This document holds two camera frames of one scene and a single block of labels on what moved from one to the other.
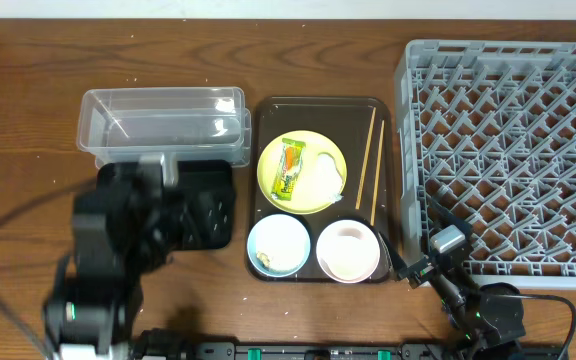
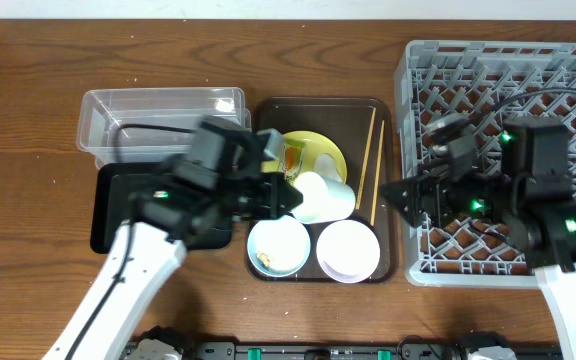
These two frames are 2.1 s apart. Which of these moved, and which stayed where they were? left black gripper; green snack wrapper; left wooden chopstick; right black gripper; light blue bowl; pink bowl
Moved: left black gripper; right black gripper
Stayed: green snack wrapper; pink bowl; left wooden chopstick; light blue bowl
